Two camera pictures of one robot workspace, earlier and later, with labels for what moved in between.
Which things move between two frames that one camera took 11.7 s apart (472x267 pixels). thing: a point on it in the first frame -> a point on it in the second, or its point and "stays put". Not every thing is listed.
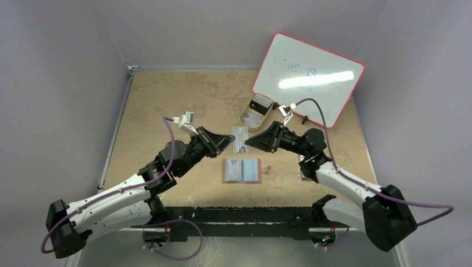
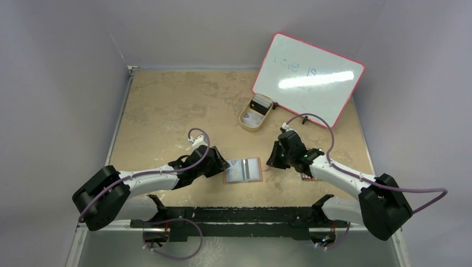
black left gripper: x=214 y=143 -> x=219 y=164
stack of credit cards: x=260 y=103 stays put
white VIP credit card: x=233 y=169 stays put
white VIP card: x=240 y=133 -> x=253 y=166
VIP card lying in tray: x=252 y=119 stays put
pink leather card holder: x=242 y=170 stays put
